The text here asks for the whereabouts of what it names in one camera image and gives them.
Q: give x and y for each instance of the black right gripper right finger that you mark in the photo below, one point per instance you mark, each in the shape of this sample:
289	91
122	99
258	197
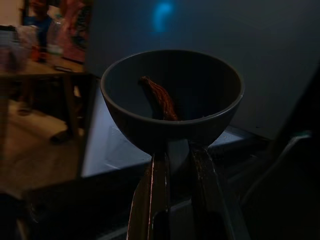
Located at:
202	187

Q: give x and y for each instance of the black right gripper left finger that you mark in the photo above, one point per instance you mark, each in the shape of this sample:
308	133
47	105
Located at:
145	200

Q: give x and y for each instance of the dark blue mug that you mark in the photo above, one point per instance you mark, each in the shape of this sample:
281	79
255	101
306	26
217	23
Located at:
130	125

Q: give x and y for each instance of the brown dried food strip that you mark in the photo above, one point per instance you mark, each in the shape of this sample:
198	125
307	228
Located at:
162	100

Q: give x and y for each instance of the light wooden table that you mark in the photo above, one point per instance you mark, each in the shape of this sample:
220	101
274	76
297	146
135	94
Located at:
37	67

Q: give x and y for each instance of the person in pink shirt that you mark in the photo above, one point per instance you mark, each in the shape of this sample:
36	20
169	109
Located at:
75	30

